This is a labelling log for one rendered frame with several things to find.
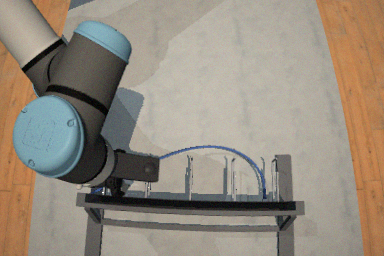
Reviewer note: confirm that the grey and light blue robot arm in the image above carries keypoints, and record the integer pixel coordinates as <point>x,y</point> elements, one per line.
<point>58,135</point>

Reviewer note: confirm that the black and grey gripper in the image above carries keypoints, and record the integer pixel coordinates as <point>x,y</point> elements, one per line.
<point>115,184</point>

